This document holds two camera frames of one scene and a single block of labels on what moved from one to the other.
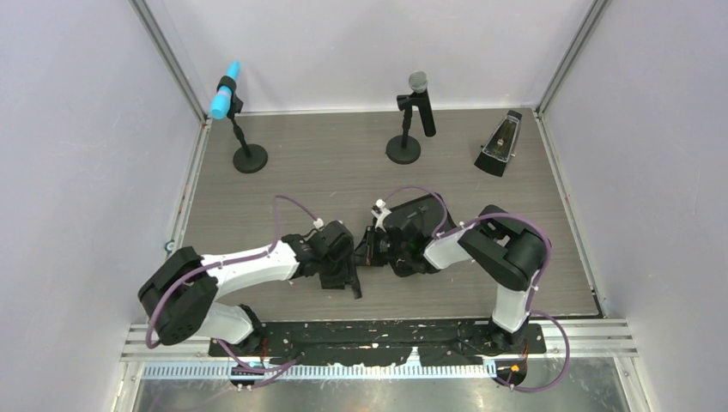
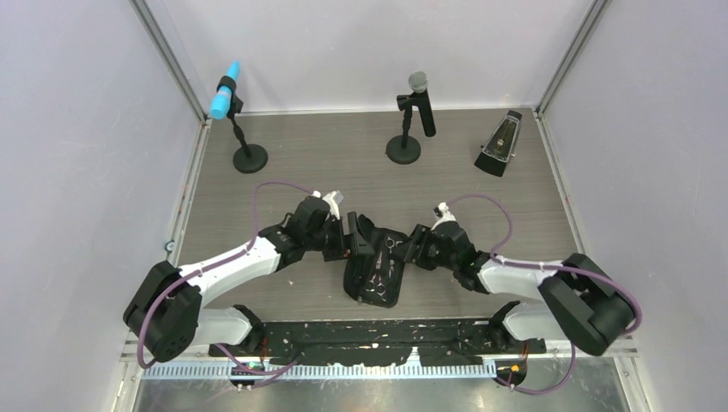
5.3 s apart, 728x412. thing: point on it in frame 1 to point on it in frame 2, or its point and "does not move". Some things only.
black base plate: x=383 y=342 does not move
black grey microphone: x=418 y=81 does not move
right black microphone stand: x=404 y=149 does not move
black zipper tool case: x=429 y=215 to x=375 y=279
